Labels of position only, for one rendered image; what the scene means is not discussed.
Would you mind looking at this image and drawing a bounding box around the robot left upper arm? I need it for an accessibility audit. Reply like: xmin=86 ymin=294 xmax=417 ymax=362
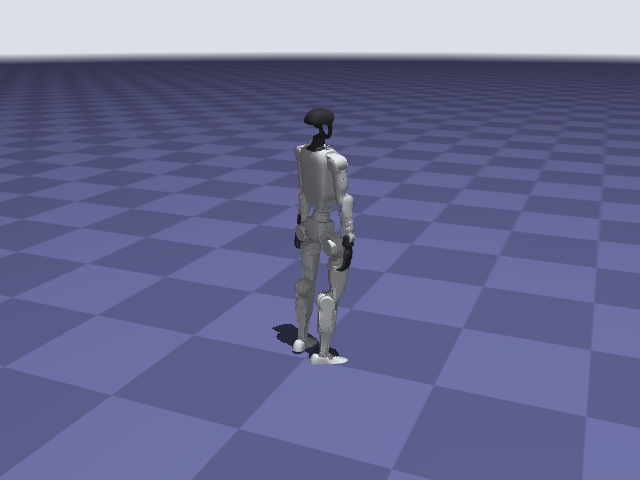
xmin=295 ymin=144 xmax=307 ymax=191

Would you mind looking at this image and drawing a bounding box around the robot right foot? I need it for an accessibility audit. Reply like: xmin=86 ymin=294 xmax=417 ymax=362
xmin=309 ymin=352 xmax=348 ymax=365

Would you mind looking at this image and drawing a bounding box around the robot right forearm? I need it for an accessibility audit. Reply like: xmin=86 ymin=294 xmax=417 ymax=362
xmin=338 ymin=195 xmax=355 ymax=244

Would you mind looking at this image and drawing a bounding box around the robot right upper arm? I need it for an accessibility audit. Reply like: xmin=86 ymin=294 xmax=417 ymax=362
xmin=326 ymin=153 xmax=354 ymax=208

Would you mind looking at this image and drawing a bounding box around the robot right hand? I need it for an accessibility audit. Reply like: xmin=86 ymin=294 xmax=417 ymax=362
xmin=336 ymin=235 xmax=354 ymax=271

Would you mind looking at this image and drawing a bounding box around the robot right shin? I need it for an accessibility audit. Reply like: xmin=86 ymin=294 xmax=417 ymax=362
xmin=317 ymin=296 xmax=338 ymax=358

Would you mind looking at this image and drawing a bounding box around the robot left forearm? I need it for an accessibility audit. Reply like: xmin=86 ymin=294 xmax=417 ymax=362
xmin=297 ymin=186 xmax=311 ymax=223

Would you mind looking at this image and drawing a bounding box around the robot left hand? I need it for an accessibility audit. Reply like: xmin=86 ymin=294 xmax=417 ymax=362
xmin=294 ymin=214 xmax=303 ymax=248

